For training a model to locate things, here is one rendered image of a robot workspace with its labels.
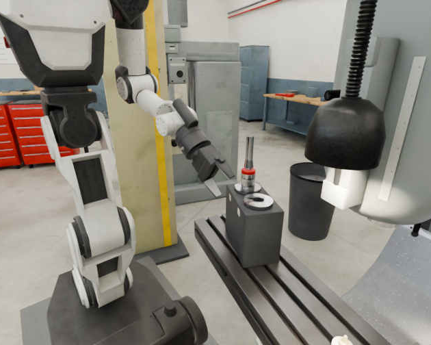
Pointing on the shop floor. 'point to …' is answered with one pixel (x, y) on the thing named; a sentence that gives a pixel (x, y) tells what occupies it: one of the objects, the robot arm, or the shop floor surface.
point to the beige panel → (144, 148)
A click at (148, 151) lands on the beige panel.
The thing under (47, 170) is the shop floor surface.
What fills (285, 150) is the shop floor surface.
